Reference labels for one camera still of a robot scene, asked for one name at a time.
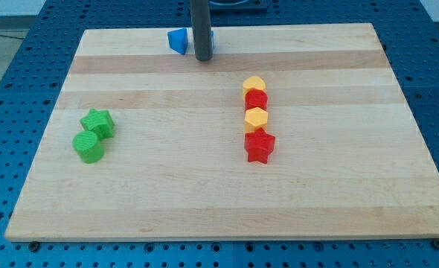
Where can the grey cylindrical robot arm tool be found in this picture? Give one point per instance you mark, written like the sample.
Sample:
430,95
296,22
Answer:
201,28

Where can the blue triangle block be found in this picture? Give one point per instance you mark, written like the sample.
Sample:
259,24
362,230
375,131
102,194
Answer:
178,40

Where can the yellow hexagon block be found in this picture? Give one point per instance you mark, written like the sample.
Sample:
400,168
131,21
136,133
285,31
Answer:
255,119

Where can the red star block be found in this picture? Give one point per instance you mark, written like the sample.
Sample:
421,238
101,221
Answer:
259,145

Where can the red round block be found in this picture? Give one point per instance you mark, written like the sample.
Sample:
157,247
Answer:
256,99

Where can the yellow heart block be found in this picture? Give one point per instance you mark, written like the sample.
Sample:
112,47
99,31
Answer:
252,83

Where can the blue block behind tool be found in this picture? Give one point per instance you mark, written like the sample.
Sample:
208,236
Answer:
212,41

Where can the green star block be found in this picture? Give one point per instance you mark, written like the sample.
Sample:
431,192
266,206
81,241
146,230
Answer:
100,122

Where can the light wooden board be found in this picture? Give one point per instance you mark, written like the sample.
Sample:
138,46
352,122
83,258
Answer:
349,161

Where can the green cylinder block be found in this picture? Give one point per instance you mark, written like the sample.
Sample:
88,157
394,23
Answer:
88,147

